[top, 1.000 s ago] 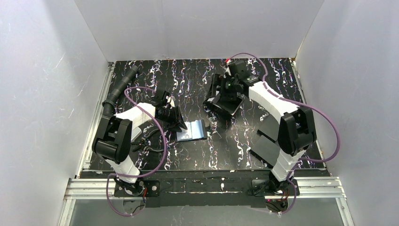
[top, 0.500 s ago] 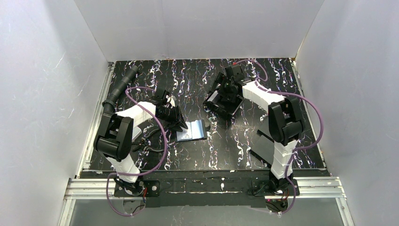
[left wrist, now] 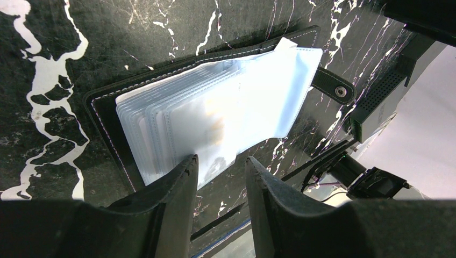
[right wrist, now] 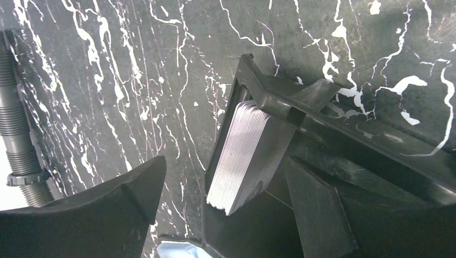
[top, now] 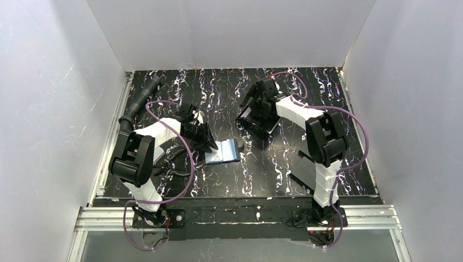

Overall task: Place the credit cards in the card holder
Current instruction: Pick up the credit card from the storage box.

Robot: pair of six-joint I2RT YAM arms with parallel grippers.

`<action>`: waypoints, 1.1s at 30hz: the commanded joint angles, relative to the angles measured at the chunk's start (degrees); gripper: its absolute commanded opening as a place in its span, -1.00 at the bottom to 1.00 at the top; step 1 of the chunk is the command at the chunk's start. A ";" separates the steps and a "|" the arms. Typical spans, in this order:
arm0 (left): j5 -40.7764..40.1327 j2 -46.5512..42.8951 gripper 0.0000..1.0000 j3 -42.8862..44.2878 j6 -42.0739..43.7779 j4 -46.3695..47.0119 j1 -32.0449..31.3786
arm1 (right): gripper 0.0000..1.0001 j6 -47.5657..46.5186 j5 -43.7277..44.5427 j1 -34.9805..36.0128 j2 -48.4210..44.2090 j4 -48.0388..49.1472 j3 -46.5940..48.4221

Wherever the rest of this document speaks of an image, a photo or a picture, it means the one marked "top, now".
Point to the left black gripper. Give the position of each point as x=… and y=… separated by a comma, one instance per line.
x=202, y=133

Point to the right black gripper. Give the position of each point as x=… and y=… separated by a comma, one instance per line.
x=255, y=121

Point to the black plastic tray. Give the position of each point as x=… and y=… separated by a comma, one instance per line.
x=259, y=126

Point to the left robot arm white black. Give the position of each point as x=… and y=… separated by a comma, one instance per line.
x=134, y=154

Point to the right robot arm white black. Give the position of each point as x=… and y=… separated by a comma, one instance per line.
x=326, y=143

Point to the grey flat card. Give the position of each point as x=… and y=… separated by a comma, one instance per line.
x=158, y=154

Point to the black pliers tool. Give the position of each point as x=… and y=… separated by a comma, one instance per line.
x=166, y=167

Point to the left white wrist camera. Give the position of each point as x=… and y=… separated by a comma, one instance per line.
x=199, y=117

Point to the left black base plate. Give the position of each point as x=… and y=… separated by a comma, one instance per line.
x=159, y=218

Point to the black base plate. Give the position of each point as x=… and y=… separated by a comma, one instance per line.
x=327, y=218
x=159, y=218

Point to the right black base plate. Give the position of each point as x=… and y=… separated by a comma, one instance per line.
x=327, y=218

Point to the aluminium frame rail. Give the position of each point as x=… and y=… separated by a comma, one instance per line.
x=239, y=233

